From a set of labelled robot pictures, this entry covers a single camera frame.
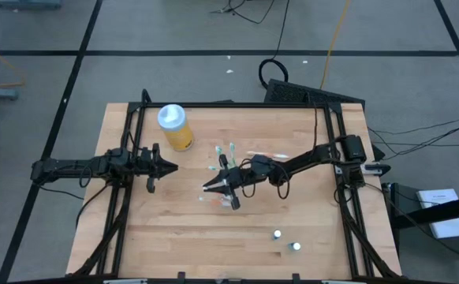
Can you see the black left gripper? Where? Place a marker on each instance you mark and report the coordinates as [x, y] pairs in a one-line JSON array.
[[148, 165]]

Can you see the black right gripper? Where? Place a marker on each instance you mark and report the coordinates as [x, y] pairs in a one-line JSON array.
[[249, 175]]

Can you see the small white cap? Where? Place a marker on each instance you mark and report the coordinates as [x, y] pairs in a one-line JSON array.
[[295, 246], [277, 234]]

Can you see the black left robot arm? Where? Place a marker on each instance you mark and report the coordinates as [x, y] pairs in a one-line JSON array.
[[68, 165]]

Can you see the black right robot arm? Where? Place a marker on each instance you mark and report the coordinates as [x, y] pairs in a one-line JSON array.
[[308, 158]]

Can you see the clear acrylic organizer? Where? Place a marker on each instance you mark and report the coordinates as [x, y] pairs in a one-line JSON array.
[[226, 199]]

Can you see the yellow wipes canister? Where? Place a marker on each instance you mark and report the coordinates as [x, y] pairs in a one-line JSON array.
[[176, 132]]

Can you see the black table edge clamp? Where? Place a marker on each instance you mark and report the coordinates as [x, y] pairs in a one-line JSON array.
[[295, 277], [181, 276]]

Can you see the black mesh computer case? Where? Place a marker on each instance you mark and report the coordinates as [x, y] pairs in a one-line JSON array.
[[312, 94]]

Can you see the black side stand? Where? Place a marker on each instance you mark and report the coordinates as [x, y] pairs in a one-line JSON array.
[[419, 215]]

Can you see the white booklet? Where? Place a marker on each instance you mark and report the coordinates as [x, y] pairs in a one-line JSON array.
[[444, 213]]

